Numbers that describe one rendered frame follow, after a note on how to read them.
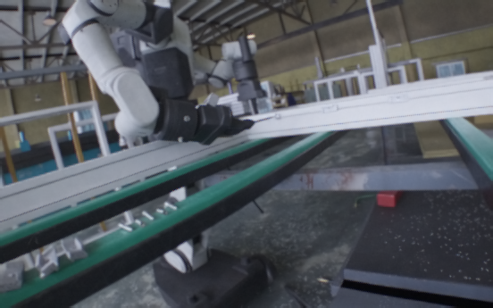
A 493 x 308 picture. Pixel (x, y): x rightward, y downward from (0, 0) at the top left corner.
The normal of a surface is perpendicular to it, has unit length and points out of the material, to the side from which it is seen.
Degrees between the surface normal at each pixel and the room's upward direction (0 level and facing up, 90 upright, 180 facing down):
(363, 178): 90
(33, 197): 90
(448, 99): 90
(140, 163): 90
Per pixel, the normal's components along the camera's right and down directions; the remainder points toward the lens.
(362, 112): -0.64, 0.25
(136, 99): 0.64, -0.14
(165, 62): 0.17, 0.31
